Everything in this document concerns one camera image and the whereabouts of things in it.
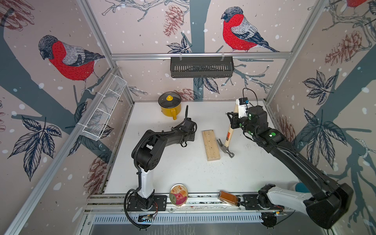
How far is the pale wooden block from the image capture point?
0.89 meters

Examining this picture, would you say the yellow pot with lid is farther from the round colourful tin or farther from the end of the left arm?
the round colourful tin

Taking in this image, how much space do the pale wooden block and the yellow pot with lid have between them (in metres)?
0.25

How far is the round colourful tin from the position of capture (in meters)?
0.73

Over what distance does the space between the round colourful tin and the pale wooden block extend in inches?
9.0

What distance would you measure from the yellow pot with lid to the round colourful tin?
0.48 metres

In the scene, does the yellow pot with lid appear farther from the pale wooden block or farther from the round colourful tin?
the round colourful tin

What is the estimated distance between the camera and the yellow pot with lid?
105 cm

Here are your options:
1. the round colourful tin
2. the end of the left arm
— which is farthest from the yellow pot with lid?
the round colourful tin
